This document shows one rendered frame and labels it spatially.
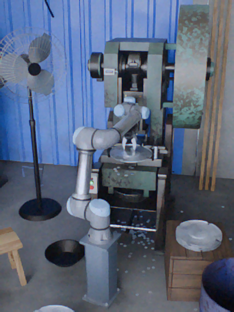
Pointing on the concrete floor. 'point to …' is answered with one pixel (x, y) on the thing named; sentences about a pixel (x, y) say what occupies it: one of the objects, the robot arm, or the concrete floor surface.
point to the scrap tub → (217, 286)
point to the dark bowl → (64, 252)
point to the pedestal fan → (32, 62)
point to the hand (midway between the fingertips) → (129, 148)
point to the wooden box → (189, 264)
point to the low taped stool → (8, 244)
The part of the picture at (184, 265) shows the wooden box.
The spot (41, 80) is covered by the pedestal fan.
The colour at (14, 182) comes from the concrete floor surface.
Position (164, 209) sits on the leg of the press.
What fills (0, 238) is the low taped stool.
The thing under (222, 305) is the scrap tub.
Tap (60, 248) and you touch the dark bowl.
